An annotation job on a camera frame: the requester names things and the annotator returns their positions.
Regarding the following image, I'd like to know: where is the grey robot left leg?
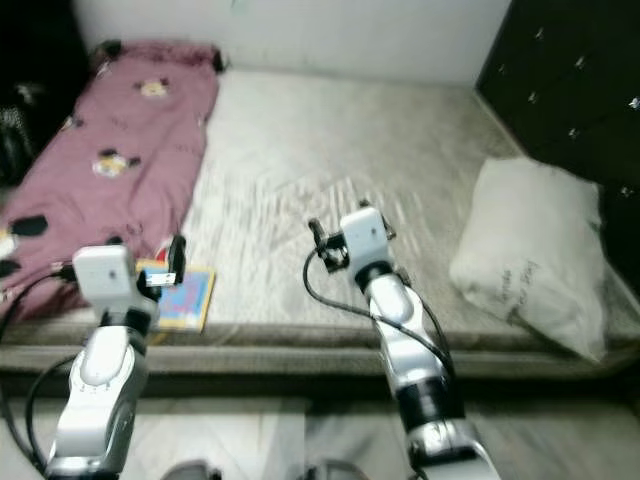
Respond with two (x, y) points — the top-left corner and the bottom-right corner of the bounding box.
(160, 462), (221, 480)

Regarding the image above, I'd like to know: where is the off-white pillow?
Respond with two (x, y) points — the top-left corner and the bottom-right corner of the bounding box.
(448, 155), (616, 363)

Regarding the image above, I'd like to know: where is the dark bed frame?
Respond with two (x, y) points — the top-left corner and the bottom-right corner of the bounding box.
(0, 372), (640, 409)

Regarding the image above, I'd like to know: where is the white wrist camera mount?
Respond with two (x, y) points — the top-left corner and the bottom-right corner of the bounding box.
(340, 206), (393, 269)
(72, 245), (141, 313)

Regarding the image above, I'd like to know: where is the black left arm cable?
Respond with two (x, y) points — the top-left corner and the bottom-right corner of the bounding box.
(0, 262), (83, 479)

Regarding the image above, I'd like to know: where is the blue yellow board book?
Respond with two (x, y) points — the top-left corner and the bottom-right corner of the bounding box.
(135, 258), (217, 333)

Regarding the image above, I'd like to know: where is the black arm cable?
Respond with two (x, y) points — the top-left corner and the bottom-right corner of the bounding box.
(0, 262), (83, 479)
(302, 248), (456, 376)

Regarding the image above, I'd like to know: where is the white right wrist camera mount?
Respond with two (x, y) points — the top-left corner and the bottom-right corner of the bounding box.
(340, 206), (393, 269)

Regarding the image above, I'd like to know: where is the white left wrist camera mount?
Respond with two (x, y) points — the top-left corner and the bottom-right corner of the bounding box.
(72, 245), (141, 313)

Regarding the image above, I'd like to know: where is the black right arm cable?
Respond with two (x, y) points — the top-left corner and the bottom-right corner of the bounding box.
(302, 248), (456, 376)

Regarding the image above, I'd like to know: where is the purple Mickey print blanket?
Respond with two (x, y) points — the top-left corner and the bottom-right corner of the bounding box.
(0, 40), (223, 326)

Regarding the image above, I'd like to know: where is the black bag with white print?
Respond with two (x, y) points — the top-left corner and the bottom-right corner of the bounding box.
(0, 80), (53, 186)

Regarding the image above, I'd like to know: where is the black tufted headboard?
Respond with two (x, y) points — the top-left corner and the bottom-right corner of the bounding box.
(475, 0), (640, 271)

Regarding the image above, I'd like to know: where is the white quilted mattress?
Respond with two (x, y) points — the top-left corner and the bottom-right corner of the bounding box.
(0, 68), (640, 379)

